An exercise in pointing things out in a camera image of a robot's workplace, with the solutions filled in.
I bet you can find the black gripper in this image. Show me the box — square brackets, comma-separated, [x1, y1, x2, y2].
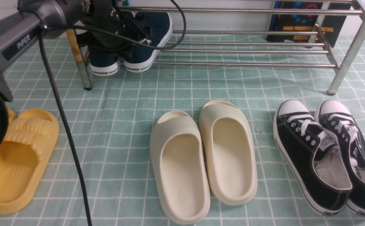
[76, 0, 151, 52]

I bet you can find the navy slip-on shoe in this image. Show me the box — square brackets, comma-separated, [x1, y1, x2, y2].
[87, 46, 121, 76]
[124, 12, 173, 73]

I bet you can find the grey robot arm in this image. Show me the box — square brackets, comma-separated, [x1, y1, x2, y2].
[0, 0, 150, 144]

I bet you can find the steel shoe rack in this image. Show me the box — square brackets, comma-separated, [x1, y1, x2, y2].
[65, 0, 365, 95]

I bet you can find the teal vertical pole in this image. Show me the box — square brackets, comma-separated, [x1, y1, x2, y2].
[122, 0, 129, 6]

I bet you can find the green checked cloth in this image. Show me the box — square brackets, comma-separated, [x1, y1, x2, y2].
[0, 39, 365, 226]

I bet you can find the dark image processing book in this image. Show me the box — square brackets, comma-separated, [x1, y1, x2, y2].
[266, 1, 346, 47]

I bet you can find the right cream slipper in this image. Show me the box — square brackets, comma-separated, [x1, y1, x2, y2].
[199, 100, 258, 206]

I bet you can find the cream slipper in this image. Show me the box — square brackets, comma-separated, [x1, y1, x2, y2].
[149, 110, 211, 225]
[199, 100, 258, 206]

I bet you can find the left cream slipper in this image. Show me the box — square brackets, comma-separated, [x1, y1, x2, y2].
[149, 110, 211, 225]

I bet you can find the right yellow slipper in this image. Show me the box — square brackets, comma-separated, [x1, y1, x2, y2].
[0, 109, 60, 215]

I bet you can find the left black canvas sneaker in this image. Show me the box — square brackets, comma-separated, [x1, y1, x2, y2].
[273, 99, 352, 216]

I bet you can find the black canvas sneaker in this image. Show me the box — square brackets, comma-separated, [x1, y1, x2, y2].
[314, 99, 365, 217]
[273, 99, 352, 216]

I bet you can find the right black canvas sneaker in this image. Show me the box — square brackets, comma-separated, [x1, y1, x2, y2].
[314, 99, 365, 217]

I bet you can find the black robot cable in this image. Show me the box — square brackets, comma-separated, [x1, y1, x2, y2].
[38, 0, 187, 226]

